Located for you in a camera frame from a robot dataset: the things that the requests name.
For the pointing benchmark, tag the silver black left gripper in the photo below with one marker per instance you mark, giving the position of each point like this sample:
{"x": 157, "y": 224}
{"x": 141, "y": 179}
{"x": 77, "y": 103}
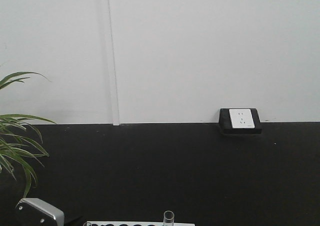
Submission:
{"x": 36, "y": 212}

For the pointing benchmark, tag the clear glass test tube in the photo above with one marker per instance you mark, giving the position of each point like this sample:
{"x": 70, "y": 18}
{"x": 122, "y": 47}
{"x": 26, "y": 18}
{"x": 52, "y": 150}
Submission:
{"x": 168, "y": 218}

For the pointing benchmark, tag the green potted plant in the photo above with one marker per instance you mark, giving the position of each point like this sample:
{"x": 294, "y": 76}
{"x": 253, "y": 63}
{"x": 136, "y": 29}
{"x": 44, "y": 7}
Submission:
{"x": 17, "y": 148}

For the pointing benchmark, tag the white test tube rack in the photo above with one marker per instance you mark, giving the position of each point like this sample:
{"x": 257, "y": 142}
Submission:
{"x": 131, "y": 223}

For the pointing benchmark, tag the black white power socket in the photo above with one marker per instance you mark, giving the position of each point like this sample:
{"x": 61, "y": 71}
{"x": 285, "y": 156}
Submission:
{"x": 239, "y": 121}

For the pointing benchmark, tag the white wall cable duct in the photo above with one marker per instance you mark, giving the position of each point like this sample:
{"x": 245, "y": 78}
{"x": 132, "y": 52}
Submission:
{"x": 112, "y": 67}

